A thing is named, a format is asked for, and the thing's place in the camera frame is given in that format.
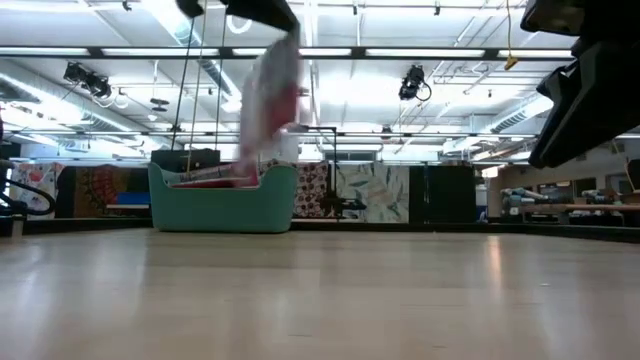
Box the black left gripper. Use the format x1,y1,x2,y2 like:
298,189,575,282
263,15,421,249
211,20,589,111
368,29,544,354
175,0,301,33

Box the teal plastic basket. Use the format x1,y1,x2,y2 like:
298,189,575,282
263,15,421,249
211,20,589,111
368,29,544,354
148,160,300,235

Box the black partition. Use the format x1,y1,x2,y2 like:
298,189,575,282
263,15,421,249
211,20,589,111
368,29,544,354
408,164,477,224

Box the blue box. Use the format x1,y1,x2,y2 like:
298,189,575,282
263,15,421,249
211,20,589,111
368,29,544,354
115,191,151,206

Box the dotted patterned fabric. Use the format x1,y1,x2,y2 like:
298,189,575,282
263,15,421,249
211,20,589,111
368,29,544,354
259,159,331,219

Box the black hanging cable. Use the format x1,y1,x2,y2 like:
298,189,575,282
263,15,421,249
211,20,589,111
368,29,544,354
213,13,229,152

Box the yellow hanging cord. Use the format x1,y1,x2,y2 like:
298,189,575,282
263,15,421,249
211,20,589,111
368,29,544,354
503,0,519,71

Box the black ceiling spotlight cluster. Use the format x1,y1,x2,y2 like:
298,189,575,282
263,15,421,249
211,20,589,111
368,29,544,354
63,62,114,99

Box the dark red patterned fabric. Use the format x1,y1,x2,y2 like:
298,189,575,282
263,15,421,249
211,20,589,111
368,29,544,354
54,164,151,219

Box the black metal stand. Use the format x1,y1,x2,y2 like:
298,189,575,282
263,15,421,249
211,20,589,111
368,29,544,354
299,125,369,219

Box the long ceiling light bar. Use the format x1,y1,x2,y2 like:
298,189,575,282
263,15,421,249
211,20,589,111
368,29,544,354
0,45,576,61

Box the leaf patterned wall panel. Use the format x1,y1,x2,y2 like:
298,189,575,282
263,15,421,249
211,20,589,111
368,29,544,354
335,164,410,224

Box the long black cable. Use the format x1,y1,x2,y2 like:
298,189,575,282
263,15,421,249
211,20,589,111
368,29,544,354
170,14,197,152

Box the wooden workbench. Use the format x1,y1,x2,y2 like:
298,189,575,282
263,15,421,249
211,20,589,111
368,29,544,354
499,187,640,227

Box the colourful patterned fabric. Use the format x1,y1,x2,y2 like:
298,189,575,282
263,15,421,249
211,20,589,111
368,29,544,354
9,162,64,219

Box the black curved hose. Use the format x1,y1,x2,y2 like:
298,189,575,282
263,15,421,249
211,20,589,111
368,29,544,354
0,177,57,217

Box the black aluminium table frame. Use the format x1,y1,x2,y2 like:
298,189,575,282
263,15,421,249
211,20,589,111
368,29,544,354
0,215,640,245

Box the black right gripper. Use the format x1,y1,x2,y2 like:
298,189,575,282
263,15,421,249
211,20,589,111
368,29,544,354
519,0,640,169

